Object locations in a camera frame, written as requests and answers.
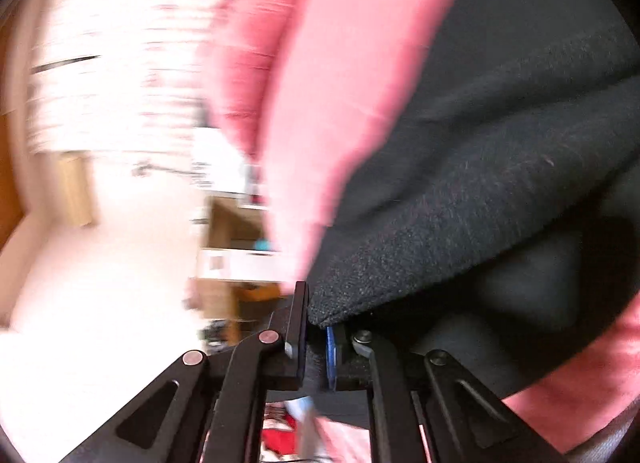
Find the pink bed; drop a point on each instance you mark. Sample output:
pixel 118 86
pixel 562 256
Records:
pixel 350 93

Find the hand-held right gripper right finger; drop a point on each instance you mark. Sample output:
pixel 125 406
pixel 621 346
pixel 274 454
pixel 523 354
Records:
pixel 330 358

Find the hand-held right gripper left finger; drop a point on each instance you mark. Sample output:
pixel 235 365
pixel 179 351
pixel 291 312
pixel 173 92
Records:
pixel 297 333

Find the black knit garment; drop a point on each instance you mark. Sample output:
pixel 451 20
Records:
pixel 475 168

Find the large puffy pink pillow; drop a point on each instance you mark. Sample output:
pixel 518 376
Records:
pixel 250 68

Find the wooden white cabinet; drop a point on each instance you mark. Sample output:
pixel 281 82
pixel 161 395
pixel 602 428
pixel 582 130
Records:
pixel 225 228

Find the ship print curtain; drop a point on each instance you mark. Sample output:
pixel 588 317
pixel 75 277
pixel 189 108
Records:
pixel 125 43

